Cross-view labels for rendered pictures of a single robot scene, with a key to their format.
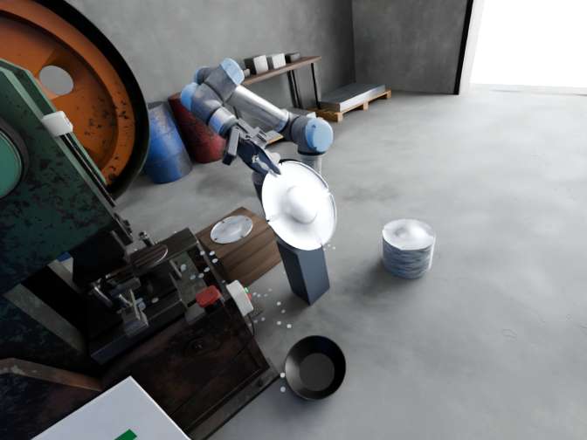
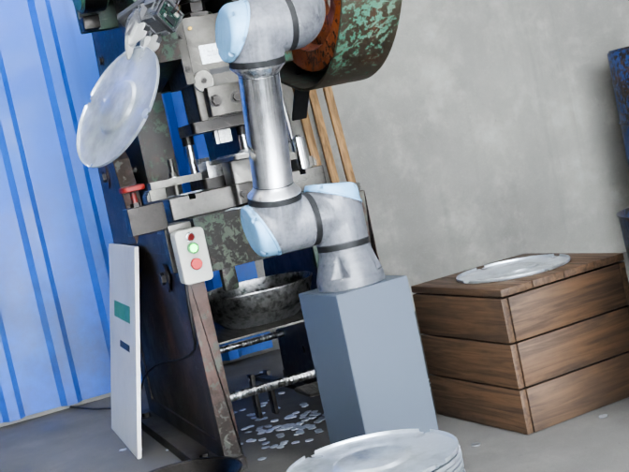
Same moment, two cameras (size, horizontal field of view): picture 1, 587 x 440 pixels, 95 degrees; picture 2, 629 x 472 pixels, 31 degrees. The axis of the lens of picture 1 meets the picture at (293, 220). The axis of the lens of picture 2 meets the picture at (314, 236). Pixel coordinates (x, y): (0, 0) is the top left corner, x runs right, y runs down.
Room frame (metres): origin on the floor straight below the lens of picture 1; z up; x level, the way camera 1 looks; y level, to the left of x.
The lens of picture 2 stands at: (1.35, -2.44, 0.78)
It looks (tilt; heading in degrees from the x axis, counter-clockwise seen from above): 5 degrees down; 97
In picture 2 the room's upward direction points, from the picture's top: 12 degrees counter-clockwise
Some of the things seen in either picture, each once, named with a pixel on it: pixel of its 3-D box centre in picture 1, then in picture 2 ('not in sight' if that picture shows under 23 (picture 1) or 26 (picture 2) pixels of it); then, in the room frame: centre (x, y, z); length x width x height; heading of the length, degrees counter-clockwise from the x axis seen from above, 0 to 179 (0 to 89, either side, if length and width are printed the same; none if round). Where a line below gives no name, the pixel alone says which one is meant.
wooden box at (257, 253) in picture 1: (239, 247); (526, 336); (1.49, 0.42, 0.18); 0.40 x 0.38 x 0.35; 123
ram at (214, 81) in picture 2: (84, 214); (210, 65); (0.80, 0.65, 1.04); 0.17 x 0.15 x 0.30; 117
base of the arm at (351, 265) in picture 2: not in sight; (346, 262); (1.12, 0.00, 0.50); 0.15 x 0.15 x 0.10
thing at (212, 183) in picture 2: (125, 285); (230, 178); (0.78, 0.69, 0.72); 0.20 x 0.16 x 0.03; 27
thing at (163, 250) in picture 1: (170, 260); (249, 176); (0.86, 0.53, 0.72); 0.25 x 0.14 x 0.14; 117
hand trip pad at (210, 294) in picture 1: (210, 301); (134, 199); (0.59, 0.33, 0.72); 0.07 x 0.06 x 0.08; 117
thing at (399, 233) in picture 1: (408, 233); (371, 460); (1.15, -0.65, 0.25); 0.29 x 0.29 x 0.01
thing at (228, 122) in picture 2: (102, 259); (219, 128); (0.78, 0.69, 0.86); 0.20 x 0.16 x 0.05; 27
